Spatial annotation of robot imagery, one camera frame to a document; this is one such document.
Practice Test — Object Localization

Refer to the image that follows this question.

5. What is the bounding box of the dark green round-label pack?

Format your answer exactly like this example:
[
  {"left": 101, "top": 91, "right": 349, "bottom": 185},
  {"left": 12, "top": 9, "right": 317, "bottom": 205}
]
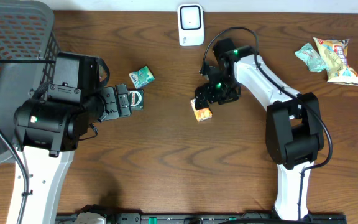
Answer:
[{"left": 128, "top": 89, "right": 145, "bottom": 110}]

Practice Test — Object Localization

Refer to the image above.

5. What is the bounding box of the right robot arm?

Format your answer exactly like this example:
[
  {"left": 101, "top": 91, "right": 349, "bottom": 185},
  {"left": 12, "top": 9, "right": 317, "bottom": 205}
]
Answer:
[{"left": 195, "top": 38, "right": 324, "bottom": 220}]

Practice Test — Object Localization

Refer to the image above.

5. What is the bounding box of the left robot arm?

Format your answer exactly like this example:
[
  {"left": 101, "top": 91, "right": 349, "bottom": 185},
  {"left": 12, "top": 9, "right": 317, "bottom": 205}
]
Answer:
[{"left": 7, "top": 52, "right": 131, "bottom": 223}]

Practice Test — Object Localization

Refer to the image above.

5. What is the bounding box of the white barcode scanner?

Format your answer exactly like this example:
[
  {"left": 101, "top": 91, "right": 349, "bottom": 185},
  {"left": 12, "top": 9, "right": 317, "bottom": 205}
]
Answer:
[{"left": 177, "top": 4, "right": 204, "bottom": 47}]

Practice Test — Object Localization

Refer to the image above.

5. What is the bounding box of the orange Kleenex tissue pack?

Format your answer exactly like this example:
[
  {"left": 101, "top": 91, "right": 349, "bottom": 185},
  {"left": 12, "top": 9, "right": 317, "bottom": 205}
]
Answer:
[{"left": 190, "top": 99, "right": 213, "bottom": 122}]

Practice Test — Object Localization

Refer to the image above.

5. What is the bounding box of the teal wet wipes pack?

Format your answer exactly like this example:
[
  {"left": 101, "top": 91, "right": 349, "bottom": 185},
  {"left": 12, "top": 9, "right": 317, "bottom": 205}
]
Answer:
[{"left": 295, "top": 43, "right": 328, "bottom": 73}]

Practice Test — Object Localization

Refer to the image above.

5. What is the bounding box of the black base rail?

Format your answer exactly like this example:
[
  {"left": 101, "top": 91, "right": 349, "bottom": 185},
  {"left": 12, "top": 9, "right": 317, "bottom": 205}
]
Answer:
[{"left": 54, "top": 204, "right": 347, "bottom": 224}]

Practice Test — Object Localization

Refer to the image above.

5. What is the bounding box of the grey plastic basket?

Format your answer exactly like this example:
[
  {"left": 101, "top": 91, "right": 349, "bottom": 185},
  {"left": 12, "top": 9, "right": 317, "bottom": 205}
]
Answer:
[{"left": 0, "top": 0, "right": 61, "bottom": 165}]

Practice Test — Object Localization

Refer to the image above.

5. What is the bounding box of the blue Kleenex tissue pack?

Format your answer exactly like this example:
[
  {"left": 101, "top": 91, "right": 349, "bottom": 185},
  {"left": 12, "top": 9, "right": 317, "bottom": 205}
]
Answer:
[{"left": 129, "top": 66, "right": 155, "bottom": 89}]

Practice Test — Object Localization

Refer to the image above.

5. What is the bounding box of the large yellow wipes pack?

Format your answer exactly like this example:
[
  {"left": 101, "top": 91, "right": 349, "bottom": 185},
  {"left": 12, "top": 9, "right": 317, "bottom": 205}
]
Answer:
[{"left": 313, "top": 37, "right": 358, "bottom": 86}]

